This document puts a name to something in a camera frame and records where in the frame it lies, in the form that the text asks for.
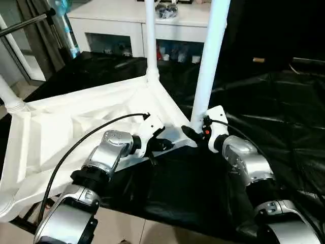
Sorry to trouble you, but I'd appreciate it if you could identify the white plastic table top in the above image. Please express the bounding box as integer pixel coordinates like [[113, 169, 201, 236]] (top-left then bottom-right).
[[0, 74, 198, 224]]

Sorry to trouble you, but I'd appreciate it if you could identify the black plastic mat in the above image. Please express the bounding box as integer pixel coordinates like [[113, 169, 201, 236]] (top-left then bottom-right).
[[0, 50, 325, 244]]

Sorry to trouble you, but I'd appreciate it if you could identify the clear bag of dark items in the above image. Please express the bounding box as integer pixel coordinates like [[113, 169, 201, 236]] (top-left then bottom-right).
[[154, 2, 179, 20]]

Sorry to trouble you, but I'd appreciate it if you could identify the grey flat bar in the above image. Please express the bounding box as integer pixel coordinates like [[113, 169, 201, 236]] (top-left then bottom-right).
[[291, 57, 325, 65]]

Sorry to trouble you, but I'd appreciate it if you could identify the white sideboard cabinet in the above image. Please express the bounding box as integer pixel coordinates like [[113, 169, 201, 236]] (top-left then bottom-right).
[[67, 0, 213, 65]]

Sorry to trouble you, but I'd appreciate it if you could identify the grey brown curtain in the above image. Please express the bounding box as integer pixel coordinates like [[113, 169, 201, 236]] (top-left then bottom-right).
[[18, 0, 75, 77]]

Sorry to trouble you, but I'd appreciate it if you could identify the white round pipe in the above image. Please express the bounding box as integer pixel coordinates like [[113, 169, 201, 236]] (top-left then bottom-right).
[[0, 14, 47, 82]]

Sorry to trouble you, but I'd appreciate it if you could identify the grey metal pole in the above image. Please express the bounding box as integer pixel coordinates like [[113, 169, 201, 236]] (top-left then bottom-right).
[[0, 7, 57, 38]]

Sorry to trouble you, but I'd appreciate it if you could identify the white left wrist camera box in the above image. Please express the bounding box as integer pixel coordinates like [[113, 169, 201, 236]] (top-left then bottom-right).
[[135, 115, 166, 159]]

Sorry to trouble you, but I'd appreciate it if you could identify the black left camera cable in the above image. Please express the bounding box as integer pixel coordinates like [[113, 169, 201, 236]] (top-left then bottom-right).
[[36, 111, 151, 227]]

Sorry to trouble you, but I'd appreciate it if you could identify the black metal stand frame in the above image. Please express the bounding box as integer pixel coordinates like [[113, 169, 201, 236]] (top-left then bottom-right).
[[9, 200, 52, 230]]

